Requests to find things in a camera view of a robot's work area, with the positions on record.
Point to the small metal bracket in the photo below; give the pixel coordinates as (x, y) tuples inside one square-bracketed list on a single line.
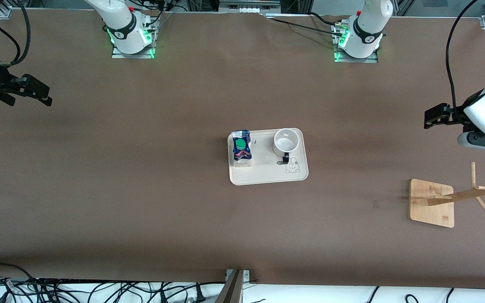
[(246, 275)]

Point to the aluminium profile bar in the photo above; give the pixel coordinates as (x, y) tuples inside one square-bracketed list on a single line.
[(232, 290)]

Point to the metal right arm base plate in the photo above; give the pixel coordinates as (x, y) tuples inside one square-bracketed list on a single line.
[(118, 54)]

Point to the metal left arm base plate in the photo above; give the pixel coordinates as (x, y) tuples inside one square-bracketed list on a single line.
[(373, 59)]

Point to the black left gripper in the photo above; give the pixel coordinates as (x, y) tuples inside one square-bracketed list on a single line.
[(455, 115)]

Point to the blue white milk carton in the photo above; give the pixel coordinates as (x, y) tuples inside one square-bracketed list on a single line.
[(241, 145)]

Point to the white smiley face cup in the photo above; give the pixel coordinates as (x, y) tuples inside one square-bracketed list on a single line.
[(286, 145)]

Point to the cream rabbit print tray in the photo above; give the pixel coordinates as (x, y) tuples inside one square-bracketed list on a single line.
[(263, 172)]

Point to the grey power strip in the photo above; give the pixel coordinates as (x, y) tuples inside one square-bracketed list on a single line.
[(249, 7)]

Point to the wooden mug stand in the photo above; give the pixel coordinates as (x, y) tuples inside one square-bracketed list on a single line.
[(430, 210)]

